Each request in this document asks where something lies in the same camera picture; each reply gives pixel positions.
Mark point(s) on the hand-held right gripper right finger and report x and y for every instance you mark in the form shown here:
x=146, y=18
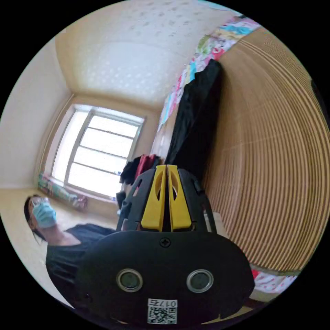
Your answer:
x=181, y=206

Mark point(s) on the rolled printed blanket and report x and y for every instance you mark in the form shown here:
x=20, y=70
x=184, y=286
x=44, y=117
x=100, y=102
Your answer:
x=59, y=192

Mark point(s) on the pile of clothes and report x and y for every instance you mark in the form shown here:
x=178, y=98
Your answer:
x=140, y=167

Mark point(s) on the black pants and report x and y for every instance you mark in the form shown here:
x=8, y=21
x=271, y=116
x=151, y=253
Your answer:
x=196, y=121

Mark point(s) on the bed with woven mat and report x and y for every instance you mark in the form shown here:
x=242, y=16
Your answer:
x=270, y=159

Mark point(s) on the person's body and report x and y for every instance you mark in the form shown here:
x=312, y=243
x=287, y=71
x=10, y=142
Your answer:
x=64, y=247

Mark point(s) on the window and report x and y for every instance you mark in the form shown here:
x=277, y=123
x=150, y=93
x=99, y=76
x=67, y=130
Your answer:
x=98, y=149

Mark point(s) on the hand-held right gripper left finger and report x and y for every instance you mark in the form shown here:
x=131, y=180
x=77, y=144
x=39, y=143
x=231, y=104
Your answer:
x=152, y=206

